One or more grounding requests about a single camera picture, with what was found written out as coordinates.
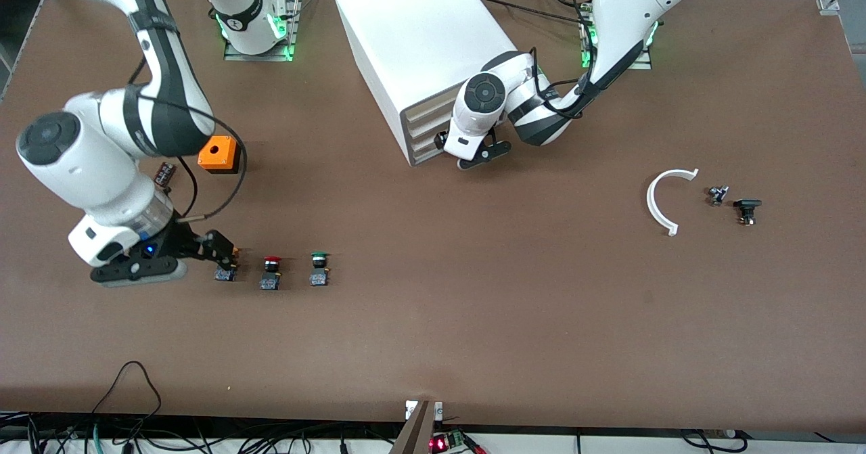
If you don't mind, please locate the white plastic drawer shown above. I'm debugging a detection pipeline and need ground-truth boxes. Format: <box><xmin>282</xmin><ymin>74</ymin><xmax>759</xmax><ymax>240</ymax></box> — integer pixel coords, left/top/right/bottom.
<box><xmin>404</xmin><ymin>89</ymin><xmax>468</xmax><ymax>124</ymax></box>
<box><xmin>406</xmin><ymin>112</ymin><xmax>455</xmax><ymax>141</ymax></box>
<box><xmin>409</xmin><ymin>133</ymin><xmax>451</xmax><ymax>166</ymax></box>

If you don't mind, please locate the green mushroom push button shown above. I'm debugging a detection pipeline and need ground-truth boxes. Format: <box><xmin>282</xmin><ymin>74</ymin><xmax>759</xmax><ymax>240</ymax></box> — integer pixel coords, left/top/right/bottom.
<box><xmin>309</xmin><ymin>252</ymin><xmax>332</xmax><ymax>287</ymax></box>

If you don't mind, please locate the yellow mushroom push button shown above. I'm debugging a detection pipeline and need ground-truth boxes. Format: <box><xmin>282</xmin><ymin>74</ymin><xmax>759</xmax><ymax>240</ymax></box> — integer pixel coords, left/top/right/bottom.
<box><xmin>214</xmin><ymin>248</ymin><xmax>240</xmax><ymax>283</ymax></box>

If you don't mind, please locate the red mushroom push button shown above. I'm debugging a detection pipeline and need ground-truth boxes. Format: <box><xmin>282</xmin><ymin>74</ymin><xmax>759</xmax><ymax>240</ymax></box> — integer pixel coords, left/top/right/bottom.
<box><xmin>260</xmin><ymin>256</ymin><xmax>283</xmax><ymax>291</ymax></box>

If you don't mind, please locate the white drawer cabinet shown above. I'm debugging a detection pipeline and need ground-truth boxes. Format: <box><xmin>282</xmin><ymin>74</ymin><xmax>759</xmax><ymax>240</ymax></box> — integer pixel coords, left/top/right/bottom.
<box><xmin>333</xmin><ymin>0</ymin><xmax>522</xmax><ymax>168</ymax></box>

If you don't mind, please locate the white curved plastic piece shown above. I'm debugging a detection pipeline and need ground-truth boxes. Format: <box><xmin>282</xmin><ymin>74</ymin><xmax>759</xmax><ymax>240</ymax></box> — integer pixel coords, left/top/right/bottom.
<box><xmin>646</xmin><ymin>168</ymin><xmax>700</xmax><ymax>237</ymax></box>

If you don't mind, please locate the circuit board with red light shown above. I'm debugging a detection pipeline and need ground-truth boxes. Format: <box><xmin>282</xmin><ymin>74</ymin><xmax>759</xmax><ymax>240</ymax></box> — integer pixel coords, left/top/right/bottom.
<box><xmin>430</xmin><ymin>430</ymin><xmax>469</xmax><ymax>453</ymax></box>

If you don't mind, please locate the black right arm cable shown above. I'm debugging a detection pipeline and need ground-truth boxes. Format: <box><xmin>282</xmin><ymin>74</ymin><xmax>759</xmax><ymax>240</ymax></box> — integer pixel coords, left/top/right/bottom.
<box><xmin>129</xmin><ymin>55</ymin><xmax>248</xmax><ymax>222</ymax></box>

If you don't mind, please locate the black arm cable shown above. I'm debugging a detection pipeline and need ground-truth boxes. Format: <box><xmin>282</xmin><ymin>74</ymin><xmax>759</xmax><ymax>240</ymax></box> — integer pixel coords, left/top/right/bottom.
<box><xmin>531</xmin><ymin>47</ymin><xmax>597</xmax><ymax>113</ymax></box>
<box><xmin>129</xmin><ymin>55</ymin><xmax>248</xmax><ymax>222</ymax></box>

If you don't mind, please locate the orange button enclosure box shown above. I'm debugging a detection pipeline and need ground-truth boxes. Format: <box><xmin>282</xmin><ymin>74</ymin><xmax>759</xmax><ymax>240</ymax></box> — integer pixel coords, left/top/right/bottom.
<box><xmin>198</xmin><ymin>135</ymin><xmax>242</xmax><ymax>175</ymax></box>

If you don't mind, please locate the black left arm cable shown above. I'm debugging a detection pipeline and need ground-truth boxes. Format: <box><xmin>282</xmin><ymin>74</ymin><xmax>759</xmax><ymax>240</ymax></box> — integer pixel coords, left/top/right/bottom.
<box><xmin>531</xmin><ymin>47</ymin><xmax>597</xmax><ymax>113</ymax></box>

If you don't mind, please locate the thin black cable loop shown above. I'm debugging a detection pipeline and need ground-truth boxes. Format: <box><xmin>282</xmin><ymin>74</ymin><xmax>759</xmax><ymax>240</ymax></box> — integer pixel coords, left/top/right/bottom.
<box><xmin>91</xmin><ymin>361</ymin><xmax>162</xmax><ymax>417</ymax></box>

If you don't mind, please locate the black cable behind cabinet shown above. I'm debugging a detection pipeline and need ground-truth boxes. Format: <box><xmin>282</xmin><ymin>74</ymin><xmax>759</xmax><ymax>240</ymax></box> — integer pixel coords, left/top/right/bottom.
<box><xmin>477</xmin><ymin>0</ymin><xmax>591</xmax><ymax>23</ymax></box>

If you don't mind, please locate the black cable bundle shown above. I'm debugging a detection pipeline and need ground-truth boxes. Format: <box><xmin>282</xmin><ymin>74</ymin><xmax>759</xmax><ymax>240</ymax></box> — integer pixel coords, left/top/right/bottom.
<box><xmin>0</xmin><ymin>412</ymin><xmax>407</xmax><ymax>454</ymax></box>

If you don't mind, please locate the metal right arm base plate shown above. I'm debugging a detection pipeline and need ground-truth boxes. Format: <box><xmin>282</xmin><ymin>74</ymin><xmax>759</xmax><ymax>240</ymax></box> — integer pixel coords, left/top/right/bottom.
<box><xmin>223</xmin><ymin>0</ymin><xmax>302</xmax><ymax>62</ymax></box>

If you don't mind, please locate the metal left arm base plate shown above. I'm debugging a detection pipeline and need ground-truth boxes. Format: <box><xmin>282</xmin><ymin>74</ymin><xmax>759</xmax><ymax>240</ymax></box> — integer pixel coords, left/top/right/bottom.
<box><xmin>579</xmin><ymin>1</ymin><xmax>654</xmax><ymax>70</ymax></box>

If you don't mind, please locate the grey metal camera post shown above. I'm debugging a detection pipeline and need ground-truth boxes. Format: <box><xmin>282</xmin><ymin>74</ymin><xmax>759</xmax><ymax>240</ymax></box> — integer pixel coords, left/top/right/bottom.
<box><xmin>389</xmin><ymin>400</ymin><xmax>437</xmax><ymax>454</ymax></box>

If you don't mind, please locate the small black switch component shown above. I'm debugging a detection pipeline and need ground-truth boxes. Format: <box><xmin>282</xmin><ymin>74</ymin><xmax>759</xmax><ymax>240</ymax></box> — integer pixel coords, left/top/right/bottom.
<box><xmin>733</xmin><ymin>198</ymin><xmax>763</xmax><ymax>226</ymax></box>

